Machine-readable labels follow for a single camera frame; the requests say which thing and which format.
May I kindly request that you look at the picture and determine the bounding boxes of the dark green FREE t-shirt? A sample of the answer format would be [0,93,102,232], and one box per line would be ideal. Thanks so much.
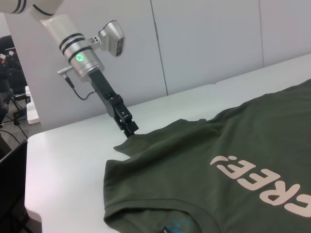
[104,79,311,233]

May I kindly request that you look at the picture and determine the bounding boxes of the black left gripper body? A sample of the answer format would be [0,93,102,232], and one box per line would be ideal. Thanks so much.
[88,69,115,117]

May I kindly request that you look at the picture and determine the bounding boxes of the white foam block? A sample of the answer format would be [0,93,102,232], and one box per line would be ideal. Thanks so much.
[24,85,41,125]

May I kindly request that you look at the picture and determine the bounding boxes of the black tripod stand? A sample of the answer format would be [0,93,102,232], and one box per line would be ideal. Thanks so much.
[0,87,32,122]

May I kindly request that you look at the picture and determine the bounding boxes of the black office chair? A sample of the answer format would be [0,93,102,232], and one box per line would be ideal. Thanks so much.
[0,34,28,96]

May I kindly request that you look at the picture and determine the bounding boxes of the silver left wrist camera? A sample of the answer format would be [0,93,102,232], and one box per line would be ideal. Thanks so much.
[98,21,126,58]

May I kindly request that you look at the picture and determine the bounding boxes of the black floor cable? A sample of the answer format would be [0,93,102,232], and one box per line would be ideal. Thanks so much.
[0,113,28,144]

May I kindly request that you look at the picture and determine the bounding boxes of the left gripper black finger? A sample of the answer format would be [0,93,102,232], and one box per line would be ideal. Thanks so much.
[110,94,139,134]
[112,110,133,139]

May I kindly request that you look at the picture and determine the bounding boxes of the black cable with silver plug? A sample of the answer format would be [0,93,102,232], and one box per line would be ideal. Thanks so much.
[57,67,97,100]

